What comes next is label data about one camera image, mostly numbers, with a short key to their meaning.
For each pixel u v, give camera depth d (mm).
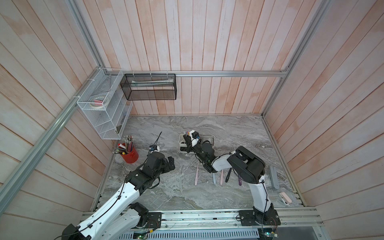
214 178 879
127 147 864
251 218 706
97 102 731
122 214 591
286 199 778
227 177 879
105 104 724
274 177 862
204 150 733
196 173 890
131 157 880
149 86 1044
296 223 740
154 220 733
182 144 909
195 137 778
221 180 858
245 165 544
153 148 693
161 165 610
